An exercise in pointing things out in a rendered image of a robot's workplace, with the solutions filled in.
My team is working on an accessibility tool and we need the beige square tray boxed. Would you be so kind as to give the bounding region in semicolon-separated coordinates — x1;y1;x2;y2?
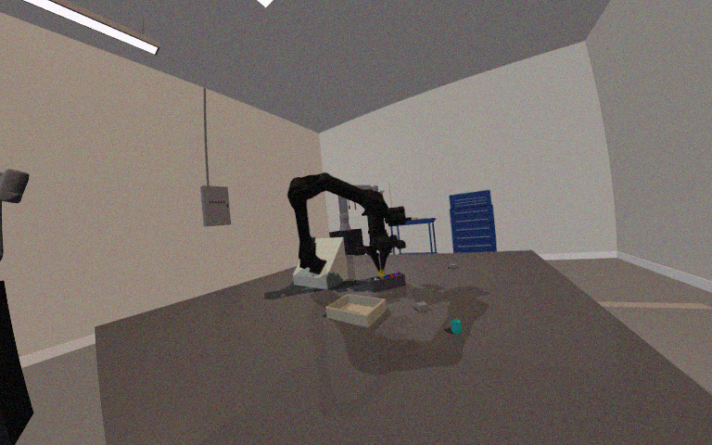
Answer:
325;294;387;327

